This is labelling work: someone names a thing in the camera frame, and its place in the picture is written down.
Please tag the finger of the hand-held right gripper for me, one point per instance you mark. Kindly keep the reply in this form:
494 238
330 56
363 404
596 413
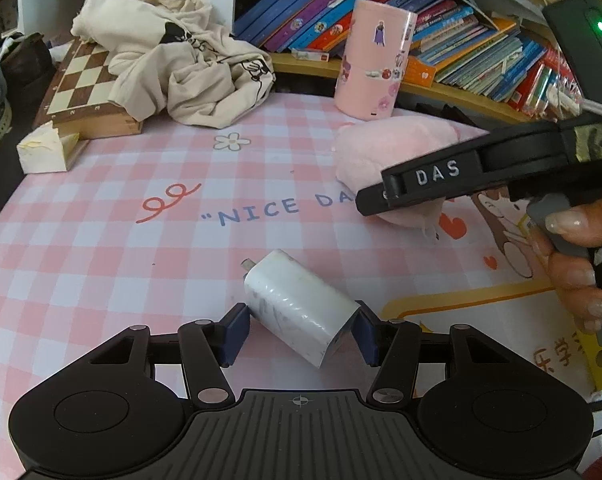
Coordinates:
370 202

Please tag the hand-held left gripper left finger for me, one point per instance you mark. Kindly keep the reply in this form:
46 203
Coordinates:
236 331

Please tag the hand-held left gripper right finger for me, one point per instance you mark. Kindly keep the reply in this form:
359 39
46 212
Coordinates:
368 336

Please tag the pink plush toy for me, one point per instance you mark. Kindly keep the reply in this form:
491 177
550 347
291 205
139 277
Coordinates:
381 145

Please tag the white charger adapter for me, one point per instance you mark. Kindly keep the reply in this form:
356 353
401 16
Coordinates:
296 305

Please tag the pink sticker cylinder container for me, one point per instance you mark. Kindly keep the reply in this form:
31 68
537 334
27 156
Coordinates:
371 60

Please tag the person's right hand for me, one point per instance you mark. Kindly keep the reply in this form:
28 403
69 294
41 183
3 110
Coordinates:
576 280

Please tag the orange white card box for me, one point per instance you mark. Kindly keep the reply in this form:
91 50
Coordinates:
421 72

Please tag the pink checkered desk mat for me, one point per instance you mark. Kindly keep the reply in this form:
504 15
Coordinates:
106 240

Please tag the row of colourful books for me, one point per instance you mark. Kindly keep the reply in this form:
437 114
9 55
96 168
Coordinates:
306 5

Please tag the white paper block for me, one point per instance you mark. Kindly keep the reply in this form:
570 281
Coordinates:
41 152

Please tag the wooden chessboard box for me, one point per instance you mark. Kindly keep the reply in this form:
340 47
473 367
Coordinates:
81 90

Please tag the black bag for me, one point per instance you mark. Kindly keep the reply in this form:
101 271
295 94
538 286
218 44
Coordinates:
23 60

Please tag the white side shelf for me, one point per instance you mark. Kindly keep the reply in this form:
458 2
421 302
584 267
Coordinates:
36 5

